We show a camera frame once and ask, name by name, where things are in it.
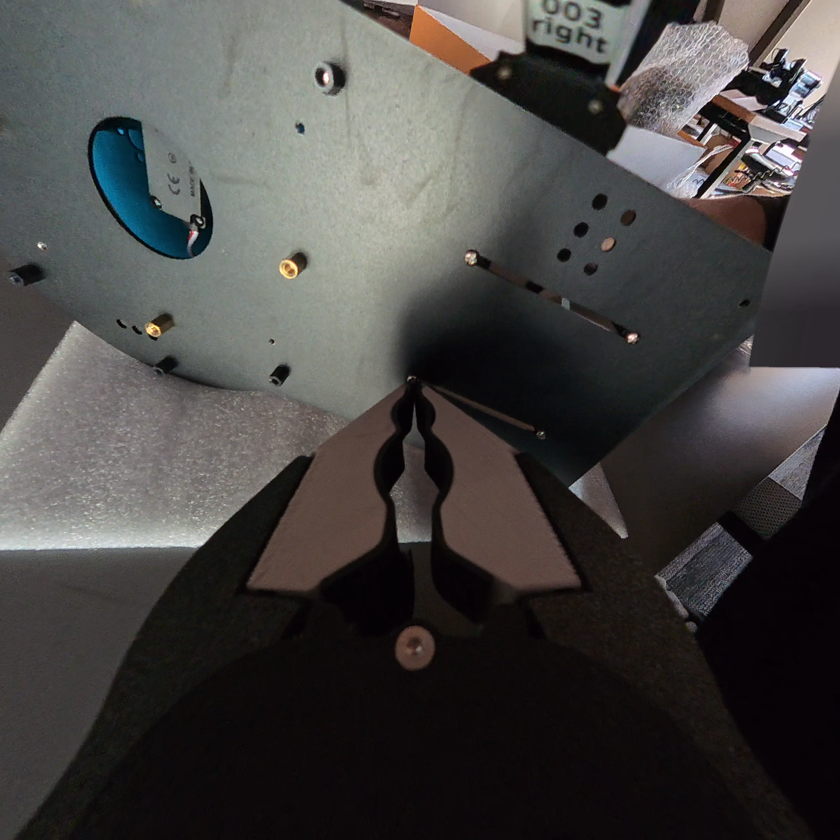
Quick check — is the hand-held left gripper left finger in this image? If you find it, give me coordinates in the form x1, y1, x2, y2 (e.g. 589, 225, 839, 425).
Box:
245, 384, 413, 595

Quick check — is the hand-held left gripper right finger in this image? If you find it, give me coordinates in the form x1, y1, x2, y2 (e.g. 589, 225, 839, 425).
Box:
417, 384, 583, 593

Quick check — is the person's right forearm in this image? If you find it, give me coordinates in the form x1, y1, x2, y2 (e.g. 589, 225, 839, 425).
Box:
689, 196, 788, 249

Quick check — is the orange and white cardboard box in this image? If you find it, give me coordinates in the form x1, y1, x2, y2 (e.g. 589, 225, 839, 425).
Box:
410, 0, 713, 194

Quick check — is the bubble wrap sheet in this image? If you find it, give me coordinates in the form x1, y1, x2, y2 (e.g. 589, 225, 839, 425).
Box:
619, 23, 750, 135

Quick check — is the brown wooden table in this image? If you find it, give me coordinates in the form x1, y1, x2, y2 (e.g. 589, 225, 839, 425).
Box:
679, 92, 815, 198

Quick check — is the white foam sheet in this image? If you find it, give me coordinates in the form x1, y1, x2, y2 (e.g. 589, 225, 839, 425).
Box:
0, 322, 631, 552

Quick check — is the black office chair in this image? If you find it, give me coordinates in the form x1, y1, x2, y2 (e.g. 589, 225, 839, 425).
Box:
718, 469, 808, 546

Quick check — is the person's black clothing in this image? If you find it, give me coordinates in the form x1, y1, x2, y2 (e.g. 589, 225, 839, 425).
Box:
696, 420, 840, 840

